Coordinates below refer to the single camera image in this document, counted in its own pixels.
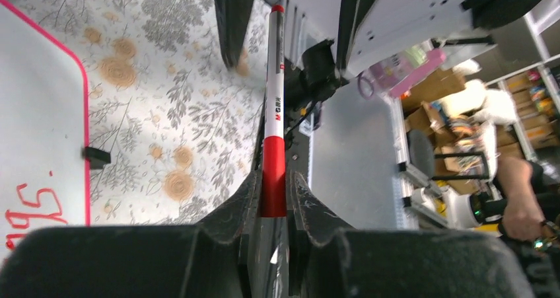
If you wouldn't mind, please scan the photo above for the red marker cap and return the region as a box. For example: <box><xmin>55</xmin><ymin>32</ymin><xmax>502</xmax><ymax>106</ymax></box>
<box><xmin>261</xmin><ymin>136</ymin><xmax>287</xmax><ymax>217</ymax></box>

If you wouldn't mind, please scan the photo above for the floral tablecloth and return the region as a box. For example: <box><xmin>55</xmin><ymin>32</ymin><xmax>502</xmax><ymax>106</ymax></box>
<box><xmin>13</xmin><ymin>0</ymin><xmax>269</xmax><ymax>225</ymax></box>

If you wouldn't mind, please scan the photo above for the white red whiteboard marker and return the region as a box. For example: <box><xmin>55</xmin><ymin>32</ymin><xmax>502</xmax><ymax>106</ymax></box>
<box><xmin>260</xmin><ymin>5</ymin><xmax>288</xmax><ymax>218</ymax></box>

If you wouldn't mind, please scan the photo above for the pink framed whiteboard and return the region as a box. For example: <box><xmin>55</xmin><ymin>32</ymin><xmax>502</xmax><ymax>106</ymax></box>
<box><xmin>1</xmin><ymin>0</ymin><xmax>90</xmax><ymax>261</ymax></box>

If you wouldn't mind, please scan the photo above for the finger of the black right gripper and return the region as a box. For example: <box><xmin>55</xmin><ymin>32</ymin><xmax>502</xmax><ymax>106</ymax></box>
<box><xmin>214</xmin><ymin>0</ymin><xmax>254</xmax><ymax>68</ymax></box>
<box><xmin>335</xmin><ymin>0</ymin><xmax>377</xmax><ymax>73</ymax></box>

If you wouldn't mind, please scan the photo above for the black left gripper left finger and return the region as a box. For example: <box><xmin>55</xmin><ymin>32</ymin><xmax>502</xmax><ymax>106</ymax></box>
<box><xmin>197</xmin><ymin>170</ymin><xmax>262</xmax><ymax>297</ymax></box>

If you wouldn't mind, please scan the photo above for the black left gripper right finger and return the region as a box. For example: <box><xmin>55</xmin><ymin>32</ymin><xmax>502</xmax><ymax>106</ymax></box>
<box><xmin>286</xmin><ymin>170</ymin><xmax>351</xmax><ymax>297</ymax></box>

